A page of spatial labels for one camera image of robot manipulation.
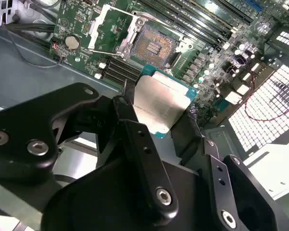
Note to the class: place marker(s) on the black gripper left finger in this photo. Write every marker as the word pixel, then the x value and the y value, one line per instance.
pixel 19 158

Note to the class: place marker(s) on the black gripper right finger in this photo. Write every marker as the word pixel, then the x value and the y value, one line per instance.
pixel 219 178

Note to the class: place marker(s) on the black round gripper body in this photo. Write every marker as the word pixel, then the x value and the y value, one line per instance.
pixel 98 204

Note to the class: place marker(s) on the silver green CPU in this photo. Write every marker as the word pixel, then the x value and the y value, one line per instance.
pixel 159 101

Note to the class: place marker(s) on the metal socket cover frame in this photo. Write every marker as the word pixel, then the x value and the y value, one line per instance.
pixel 93 37

